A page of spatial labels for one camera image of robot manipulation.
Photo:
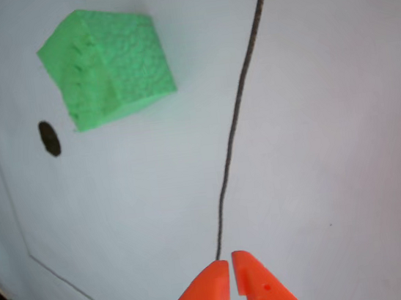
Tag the black dot mark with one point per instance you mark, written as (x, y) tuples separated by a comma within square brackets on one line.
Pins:
[(49, 138)]

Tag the white paper sheet with lines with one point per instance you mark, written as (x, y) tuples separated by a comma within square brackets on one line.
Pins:
[(293, 126)]

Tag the green foam block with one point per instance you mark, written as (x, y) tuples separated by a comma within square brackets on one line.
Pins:
[(115, 65)]

